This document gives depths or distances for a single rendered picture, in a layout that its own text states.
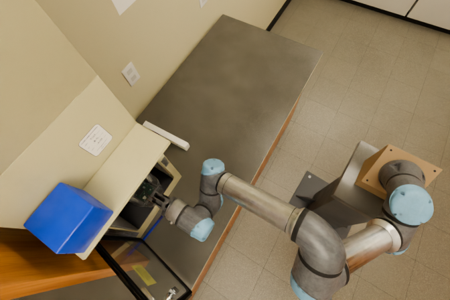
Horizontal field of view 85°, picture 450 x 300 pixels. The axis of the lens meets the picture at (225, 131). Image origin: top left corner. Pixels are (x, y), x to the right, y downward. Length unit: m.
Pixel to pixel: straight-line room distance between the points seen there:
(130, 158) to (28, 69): 0.31
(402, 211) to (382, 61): 2.27
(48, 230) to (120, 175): 0.18
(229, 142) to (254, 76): 0.43
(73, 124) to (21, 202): 0.17
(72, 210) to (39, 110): 0.20
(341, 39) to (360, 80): 0.56
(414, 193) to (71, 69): 0.99
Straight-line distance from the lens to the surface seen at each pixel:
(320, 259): 0.71
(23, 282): 0.62
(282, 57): 1.55
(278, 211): 0.72
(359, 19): 3.45
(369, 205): 1.29
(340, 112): 2.57
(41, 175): 0.60
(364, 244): 0.94
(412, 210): 1.03
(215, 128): 1.28
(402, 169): 1.14
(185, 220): 0.84
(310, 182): 2.21
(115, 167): 0.68
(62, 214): 0.60
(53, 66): 0.50
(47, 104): 0.52
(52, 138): 0.56
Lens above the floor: 2.09
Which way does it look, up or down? 65 degrees down
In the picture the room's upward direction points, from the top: 8 degrees counter-clockwise
